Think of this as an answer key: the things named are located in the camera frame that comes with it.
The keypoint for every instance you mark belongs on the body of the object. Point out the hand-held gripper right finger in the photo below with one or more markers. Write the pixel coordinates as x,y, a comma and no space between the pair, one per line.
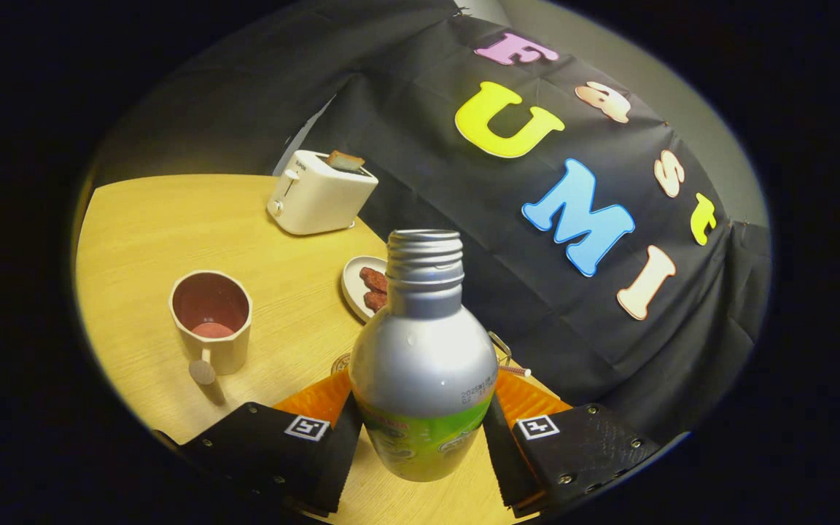
507,467

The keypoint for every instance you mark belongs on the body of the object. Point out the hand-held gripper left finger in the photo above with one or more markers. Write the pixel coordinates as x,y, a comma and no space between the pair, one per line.
336,467

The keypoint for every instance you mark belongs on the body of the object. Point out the silver juice bottle green label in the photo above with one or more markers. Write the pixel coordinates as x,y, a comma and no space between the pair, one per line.
424,357

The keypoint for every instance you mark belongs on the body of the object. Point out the red meat piece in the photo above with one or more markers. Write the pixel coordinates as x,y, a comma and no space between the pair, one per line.
374,279
376,301

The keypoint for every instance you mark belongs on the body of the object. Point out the white round plate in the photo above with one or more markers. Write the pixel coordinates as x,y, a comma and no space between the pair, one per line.
353,288

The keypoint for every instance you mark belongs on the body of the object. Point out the white toaster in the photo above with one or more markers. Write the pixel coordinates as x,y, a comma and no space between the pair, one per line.
318,200

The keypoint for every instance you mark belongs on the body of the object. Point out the wooden table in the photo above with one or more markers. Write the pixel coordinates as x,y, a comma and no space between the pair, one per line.
172,219

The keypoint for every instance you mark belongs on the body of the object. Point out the toast slice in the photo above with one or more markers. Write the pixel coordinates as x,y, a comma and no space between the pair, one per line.
345,161

